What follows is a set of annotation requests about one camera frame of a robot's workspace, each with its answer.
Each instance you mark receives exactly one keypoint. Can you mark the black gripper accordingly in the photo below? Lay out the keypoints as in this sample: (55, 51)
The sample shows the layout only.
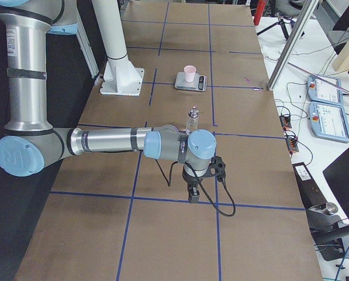
(191, 181)

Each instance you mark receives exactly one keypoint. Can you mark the clear glass sauce bottle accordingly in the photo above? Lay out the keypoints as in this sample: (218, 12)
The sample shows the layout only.
(192, 121)

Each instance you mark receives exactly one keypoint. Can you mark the pink paper cup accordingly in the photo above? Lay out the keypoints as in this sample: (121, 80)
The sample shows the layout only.
(189, 72)

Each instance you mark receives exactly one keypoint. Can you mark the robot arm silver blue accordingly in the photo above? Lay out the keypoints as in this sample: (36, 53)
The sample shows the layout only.
(66, 106)

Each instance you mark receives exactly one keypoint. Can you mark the digital kitchen scale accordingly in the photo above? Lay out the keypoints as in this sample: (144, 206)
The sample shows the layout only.
(198, 84)

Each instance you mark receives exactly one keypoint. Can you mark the orange connector block lower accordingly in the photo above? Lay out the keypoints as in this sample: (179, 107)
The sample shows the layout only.
(292, 144)

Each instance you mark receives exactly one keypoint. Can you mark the orange connector block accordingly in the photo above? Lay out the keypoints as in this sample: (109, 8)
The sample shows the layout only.
(292, 144)
(285, 122)

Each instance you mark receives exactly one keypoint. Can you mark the orange connector block upper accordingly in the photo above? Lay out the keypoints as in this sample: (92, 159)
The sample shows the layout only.
(285, 122)

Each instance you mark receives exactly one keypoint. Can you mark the black power box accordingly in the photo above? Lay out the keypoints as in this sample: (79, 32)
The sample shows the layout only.
(310, 192)

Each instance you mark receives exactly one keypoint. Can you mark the black monitor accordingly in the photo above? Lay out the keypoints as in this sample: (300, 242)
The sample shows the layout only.
(337, 177)

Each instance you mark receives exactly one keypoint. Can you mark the lower teach pendant tablet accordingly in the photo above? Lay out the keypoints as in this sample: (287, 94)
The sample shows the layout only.
(329, 121)

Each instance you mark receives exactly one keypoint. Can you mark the teach pendant tablet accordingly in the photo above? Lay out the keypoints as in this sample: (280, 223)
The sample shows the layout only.
(329, 121)
(323, 92)

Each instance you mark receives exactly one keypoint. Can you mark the upper teach pendant tablet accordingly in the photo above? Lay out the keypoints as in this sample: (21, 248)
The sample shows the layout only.
(323, 92)

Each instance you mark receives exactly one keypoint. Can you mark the black tripod leg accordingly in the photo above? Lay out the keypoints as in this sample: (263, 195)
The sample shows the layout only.
(282, 21)

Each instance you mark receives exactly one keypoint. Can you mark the red cylinder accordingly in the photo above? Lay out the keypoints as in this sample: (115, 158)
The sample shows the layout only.
(259, 12)

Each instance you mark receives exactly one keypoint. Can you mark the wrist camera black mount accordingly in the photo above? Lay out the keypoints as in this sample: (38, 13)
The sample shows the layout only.
(217, 169)

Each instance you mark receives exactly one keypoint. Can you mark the white pedestal column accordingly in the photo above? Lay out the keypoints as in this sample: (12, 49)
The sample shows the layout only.
(120, 76)

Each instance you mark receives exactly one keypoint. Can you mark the reacher grabber stick green handle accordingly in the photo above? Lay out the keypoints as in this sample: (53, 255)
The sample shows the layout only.
(343, 90)

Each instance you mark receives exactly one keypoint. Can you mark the aluminium frame post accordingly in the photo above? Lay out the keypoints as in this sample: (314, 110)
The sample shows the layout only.
(299, 26)

